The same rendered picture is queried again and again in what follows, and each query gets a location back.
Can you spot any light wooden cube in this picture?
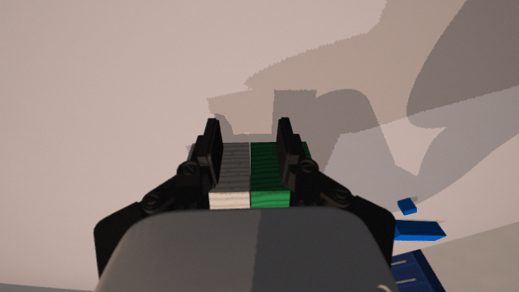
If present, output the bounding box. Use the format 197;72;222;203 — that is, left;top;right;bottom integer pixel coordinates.
208;143;251;209

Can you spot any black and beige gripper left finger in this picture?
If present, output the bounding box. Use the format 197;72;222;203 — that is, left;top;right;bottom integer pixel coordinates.
93;118;224;280

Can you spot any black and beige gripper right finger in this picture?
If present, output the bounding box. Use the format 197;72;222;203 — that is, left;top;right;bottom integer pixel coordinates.
276;117;396;271

